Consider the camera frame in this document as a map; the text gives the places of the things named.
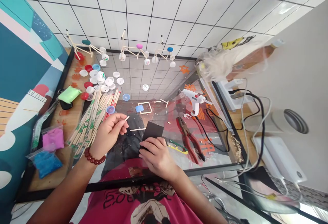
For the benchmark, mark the person's left hand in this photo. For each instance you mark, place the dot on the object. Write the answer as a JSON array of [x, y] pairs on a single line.
[[102, 134]]

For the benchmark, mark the person's right hand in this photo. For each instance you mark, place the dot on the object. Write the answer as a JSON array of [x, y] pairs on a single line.
[[160, 157]]

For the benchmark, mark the black sandpaper sheet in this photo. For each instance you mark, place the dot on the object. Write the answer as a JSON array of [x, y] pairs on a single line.
[[155, 130]]

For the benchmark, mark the short wooden stick piece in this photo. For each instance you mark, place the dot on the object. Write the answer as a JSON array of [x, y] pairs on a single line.
[[126, 120]]

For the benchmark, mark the pile of wrapped chopsticks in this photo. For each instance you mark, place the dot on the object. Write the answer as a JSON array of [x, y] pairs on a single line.
[[92, 121]]

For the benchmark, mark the green and yellow cutter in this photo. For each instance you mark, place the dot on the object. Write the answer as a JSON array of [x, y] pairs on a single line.
[[179, 149]]

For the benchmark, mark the blue and red bottle cap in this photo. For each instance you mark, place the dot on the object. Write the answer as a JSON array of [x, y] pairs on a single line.
[[110, 109]]

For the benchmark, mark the thin wooden stick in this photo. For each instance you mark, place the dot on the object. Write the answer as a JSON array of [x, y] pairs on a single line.
[[137, 129]]

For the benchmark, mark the light blue bottle cap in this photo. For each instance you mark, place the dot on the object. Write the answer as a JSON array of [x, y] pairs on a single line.
[[126, 97]]

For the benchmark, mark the tall blue bottle cap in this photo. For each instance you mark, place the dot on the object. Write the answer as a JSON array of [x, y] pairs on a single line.
[[139, 108]]

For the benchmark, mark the black key fob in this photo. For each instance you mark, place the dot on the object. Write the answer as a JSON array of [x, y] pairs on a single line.
[[66, 105]]

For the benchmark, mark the wooden board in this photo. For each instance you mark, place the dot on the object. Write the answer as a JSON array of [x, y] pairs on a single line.
[[64, 162]]

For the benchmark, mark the bag of pink clay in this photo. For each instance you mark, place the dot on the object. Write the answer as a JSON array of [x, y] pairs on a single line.
[[53, 138]]

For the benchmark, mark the green clay lump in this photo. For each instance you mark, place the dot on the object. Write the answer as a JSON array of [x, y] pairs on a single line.
[[69, 94]]

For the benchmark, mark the person's body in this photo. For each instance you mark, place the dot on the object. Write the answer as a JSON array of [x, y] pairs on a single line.
[[133, 203]]

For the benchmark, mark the pile of bottle caps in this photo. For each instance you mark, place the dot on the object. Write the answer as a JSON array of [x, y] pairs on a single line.
[[102, 80]]

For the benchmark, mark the black framed glass table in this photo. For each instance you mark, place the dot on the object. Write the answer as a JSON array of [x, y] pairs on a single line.
[[220, 162]]

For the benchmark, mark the bag of blue clay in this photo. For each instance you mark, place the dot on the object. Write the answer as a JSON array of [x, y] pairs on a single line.
[[47, 162]]

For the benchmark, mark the white printed bottle cap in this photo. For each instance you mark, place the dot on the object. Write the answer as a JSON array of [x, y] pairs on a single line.
[[145, 87]]

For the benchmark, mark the green printed plastic bag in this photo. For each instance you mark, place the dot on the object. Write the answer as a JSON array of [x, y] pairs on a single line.
[[38, 129]]

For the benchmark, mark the white hot glue gun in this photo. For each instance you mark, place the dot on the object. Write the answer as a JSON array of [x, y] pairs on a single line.
[[194, 101]]

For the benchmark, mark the stick bicycle with green seat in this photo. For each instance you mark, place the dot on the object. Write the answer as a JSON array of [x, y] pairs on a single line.
[[86, 42]]

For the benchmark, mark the stick bicycle with pink seat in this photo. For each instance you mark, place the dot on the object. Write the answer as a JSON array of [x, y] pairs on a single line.
[[139, 46]]

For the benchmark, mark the white power strip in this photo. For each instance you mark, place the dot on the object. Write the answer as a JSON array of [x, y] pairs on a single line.
[[238, 98]]

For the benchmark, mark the white flat box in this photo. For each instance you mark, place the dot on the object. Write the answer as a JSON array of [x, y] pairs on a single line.
[[264, 157]]

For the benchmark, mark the stick bicycle with blue seat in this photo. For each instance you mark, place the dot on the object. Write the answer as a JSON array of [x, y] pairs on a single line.
[[170, 49]]

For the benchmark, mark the white plastic bag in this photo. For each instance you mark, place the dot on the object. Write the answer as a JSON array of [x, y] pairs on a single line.
[[225, 59]]

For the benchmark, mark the white power bank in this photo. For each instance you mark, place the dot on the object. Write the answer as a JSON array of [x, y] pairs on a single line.
[[287, 160]]

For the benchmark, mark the grey cylindrical cup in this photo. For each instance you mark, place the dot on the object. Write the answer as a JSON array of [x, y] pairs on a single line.
[[289, 121]]

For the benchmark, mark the brown bottle with white cap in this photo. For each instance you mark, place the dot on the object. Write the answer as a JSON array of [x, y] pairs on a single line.
[[258, 54]]

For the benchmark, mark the square wooden stick frame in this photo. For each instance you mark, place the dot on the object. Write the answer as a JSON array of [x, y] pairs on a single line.
[[151, 107]]

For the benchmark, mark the teal patterned wall poster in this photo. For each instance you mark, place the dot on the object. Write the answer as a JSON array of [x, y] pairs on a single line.
[[18, 67]]

